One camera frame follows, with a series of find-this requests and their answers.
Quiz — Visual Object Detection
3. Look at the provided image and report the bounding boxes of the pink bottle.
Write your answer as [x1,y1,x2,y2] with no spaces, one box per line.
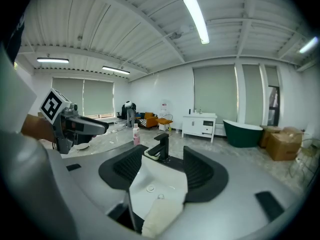
[132,123,142,146]

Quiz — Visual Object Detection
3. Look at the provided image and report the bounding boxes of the green oval bathtub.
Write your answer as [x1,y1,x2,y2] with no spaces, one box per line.
[222,119,264,149]

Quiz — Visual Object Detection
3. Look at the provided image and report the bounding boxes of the wide grey window blind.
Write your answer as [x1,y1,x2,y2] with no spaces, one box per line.
[193,65,238,125]

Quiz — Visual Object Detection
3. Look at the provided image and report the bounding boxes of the person's left forearm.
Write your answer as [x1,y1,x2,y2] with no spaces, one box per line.
[21,113,56,143]

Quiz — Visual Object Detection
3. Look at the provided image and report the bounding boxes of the person's black clothed body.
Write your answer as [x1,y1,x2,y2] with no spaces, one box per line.
[0,11,27,65]

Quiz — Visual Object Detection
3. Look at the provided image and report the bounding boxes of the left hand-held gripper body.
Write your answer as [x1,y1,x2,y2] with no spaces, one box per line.
[39,87,79,155]

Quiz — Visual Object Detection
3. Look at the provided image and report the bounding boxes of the white sink basin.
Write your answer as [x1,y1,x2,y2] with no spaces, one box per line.
[128,155,189,221]

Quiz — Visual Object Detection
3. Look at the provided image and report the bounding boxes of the short grey window blind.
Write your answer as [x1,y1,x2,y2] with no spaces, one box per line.
[264,66,280,87]

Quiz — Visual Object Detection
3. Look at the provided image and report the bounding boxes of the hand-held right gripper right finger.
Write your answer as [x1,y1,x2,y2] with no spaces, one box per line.
[162,145,305,240]

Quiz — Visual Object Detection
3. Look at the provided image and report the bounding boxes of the dark window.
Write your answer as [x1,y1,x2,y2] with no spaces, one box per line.
[267,85,281,126]

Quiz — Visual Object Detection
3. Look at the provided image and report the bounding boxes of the narrow grey window blind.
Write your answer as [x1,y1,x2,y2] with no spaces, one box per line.
[241,64,264,126]

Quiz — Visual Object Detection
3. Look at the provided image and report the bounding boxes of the orange sofa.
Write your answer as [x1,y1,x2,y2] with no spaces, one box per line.
[138,111,157,129]

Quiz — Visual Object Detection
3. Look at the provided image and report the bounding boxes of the small cardboard box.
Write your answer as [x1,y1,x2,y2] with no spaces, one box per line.
[258,125,283,149]

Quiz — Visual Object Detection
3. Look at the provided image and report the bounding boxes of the beige cloth bag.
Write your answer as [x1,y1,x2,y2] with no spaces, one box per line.
[141,198,185,237]

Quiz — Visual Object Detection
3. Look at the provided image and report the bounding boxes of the large cardboard box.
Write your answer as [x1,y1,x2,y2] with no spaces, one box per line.
[265,131,304,162]

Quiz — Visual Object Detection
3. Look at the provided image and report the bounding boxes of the white cabinet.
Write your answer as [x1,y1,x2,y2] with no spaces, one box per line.
[181,112,218,144]

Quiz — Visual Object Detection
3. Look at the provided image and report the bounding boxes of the white soap dish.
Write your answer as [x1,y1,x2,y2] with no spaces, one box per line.
[143,147,161,159]

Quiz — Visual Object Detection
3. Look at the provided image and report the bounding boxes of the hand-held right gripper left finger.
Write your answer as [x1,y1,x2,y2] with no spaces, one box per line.
[62,144,151,216]

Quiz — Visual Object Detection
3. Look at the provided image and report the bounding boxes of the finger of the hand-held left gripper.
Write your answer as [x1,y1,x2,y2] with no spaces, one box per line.
[65,115,110,136]
[74,133,98,145]

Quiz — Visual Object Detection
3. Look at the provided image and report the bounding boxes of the gold wire chair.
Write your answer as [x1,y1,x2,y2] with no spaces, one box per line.
[289,137,319,185]

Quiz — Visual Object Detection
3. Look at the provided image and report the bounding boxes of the ceiling tube light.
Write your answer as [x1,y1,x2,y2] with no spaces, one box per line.
[101,65,131,75]
[183,0,211,45]
[299,36,320,55]
[36,57,70,65]

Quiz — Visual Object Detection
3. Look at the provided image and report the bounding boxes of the orange chair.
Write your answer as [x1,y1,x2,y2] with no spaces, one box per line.
[156,117,174,132]

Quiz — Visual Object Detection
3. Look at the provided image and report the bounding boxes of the black faucet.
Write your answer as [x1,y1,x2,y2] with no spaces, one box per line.
[153,133,171,161]

